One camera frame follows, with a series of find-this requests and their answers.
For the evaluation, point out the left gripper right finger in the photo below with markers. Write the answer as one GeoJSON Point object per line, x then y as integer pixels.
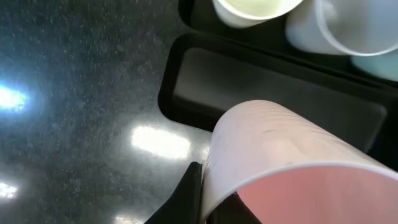
{"type": "Point", "coordinates": [231, 211]}

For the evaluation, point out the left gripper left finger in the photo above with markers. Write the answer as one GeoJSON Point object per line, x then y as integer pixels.
{"type": "Point", "coordinates": [186, 199]}

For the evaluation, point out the pink cup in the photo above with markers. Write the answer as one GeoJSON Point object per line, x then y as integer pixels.
{"type": "Point", "coordinates": [267, 140]}

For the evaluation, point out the black tray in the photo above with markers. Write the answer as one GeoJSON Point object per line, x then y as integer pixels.
{"type": "Point", "coordinates": [248, 84]}

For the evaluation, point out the white cup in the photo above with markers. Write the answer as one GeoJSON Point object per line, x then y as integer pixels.
{"type": "Point", "coordinates": [236, 15]}

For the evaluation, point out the grey cup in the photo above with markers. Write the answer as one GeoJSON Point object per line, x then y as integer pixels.
{"type": "Point", "coordinates": [311, 34]}

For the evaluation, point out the green cup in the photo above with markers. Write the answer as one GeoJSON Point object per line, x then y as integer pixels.
{"type": "Point", "coordinates": [379, 67]}

